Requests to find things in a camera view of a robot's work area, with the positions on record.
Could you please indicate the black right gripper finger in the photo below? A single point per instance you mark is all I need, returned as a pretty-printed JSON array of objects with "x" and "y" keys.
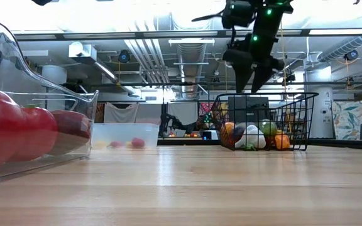
[
  {"x": 262, "y": 78},
  {"x": 243, "y": 78}
]

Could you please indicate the orange bell pepper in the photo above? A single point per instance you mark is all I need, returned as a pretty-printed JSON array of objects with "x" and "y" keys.
[{"x": 229, "y": 129}]

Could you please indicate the purple eggplant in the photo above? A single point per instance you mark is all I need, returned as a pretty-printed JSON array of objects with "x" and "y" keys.
[{"x": 238, "y": 132}]

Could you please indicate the white garlic bulb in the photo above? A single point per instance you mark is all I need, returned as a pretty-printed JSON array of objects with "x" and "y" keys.
[{"x": 252, "y": 137}]

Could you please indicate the orange carrot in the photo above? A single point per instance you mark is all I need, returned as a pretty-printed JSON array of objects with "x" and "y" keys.
[{"x": 282, "y": 141}]

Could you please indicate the small red pepper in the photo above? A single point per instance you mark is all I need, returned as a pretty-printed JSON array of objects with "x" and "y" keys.
[{"x": 116, "y": 144}]

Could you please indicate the small yellow pepper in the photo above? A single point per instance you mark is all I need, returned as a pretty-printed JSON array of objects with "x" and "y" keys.
[{"x": 100, "y": 144}]

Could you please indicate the dark red apple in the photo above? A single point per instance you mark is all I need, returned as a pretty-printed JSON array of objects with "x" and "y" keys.
[{"x": 71, "y": 130}]

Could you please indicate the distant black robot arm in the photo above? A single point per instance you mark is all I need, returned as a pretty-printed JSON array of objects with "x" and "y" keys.
[{"x": 171, "y": 120}]

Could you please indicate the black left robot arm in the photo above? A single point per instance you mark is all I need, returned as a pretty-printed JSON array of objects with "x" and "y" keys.
[{"x": 42, "y": 2}]

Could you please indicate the black monitor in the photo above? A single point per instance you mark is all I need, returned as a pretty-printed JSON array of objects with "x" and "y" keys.
[{"x": 248, "y": 108}]

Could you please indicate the distant black robot gripper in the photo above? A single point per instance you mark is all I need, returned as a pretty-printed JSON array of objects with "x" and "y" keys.
[{"x": 206, "y": 119}]

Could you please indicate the small green vegetable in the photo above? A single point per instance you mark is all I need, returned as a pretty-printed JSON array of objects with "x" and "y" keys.
[{"x": 249, "y": 147}]

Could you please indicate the colourful leaf mural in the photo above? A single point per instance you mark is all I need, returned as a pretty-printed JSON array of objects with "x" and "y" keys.
[{"x": 350, "y": 117}]

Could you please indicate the rig top crossbeam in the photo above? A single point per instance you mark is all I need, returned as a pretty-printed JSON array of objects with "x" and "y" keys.
[{"x": 137, "y": 34}]

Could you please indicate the white hanging cloth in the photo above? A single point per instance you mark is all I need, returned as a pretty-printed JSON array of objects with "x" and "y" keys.
[{"x": 120, "y": 113}]

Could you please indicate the frosted plastic container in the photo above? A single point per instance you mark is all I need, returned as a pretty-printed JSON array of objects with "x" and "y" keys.
[{"x": 124, "y": 133}]

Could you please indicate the white air unit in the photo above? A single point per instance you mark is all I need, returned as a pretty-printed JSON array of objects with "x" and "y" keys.
[{"x": 82, "y": 50}]

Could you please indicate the white round column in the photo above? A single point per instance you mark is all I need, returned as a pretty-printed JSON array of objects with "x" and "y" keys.
[{"x": 53, "y": 75}]

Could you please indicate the clear plastic bin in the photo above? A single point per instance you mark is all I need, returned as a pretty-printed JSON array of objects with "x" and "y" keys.
[{"x": 27, "y": 78}]

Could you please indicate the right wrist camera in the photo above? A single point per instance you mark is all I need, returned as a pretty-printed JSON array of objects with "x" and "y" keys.
[{"x": 237, "y": 14}]

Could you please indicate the silver ventilation duct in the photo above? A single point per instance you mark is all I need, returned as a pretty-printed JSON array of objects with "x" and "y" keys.
[{"x": 190, "y": 62}]

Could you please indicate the white column with camera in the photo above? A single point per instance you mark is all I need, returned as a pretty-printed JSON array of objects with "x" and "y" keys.
[{"x": 324, "y": 100}]

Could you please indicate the corrugated silver duct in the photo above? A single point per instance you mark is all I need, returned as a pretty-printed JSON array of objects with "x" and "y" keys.
[{"x": 344, "y": 47}]

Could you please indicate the black ceiling camera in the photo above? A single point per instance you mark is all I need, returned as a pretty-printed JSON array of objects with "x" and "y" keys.
[
  {"x": 351, "y": 55},
  {"x": 124, "y": 56}
]

